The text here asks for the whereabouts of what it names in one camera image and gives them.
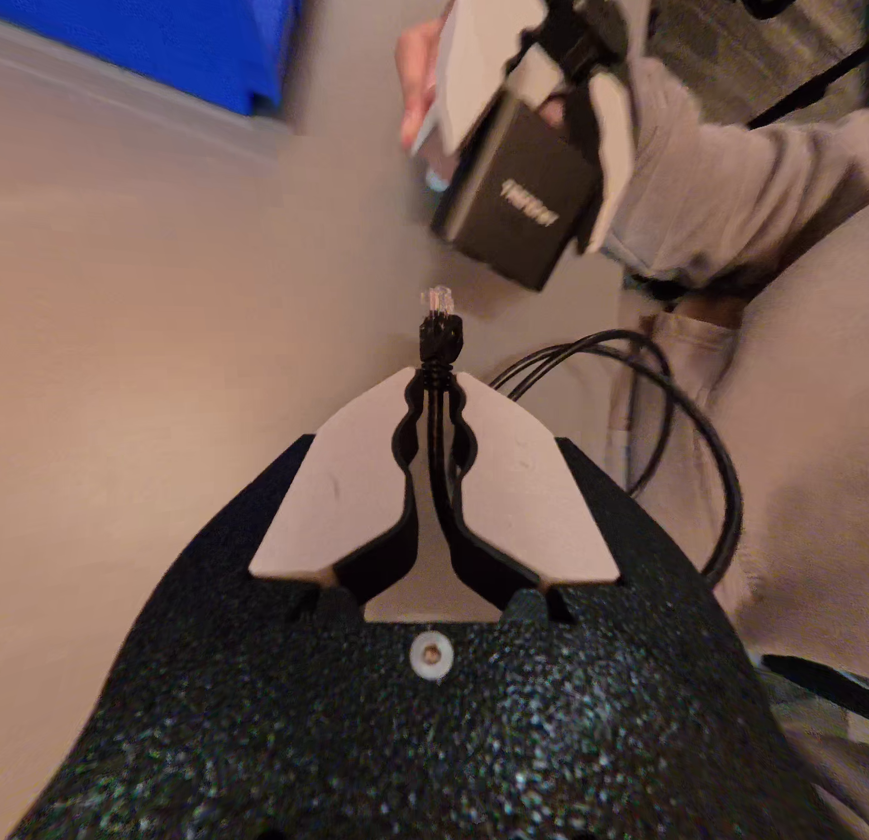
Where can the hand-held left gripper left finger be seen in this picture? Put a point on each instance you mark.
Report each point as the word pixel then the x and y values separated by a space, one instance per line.
pixel 346 493

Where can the black ethernet splitter box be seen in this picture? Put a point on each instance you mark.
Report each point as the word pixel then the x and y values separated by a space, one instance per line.
pixel 523 232

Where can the blue plastic bin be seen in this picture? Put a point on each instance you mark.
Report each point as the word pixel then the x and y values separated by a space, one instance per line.
pixel 136 25

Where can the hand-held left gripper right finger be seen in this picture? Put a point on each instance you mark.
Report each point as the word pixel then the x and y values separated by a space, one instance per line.
pixel 536 500

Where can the person's right hand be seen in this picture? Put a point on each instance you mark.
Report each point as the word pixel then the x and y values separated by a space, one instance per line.
pixel 414 79

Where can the person's right forearm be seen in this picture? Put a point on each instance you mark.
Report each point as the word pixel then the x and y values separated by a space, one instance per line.
pixel 713 188

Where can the person's grey hoodie torso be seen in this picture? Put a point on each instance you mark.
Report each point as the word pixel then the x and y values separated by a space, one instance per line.
pixel 801 392

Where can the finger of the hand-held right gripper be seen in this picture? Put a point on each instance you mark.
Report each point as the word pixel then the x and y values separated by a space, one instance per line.
pixel 475 59
pixel 616 147

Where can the grey desk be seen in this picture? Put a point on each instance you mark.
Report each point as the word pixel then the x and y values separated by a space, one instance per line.
pixel 170 310

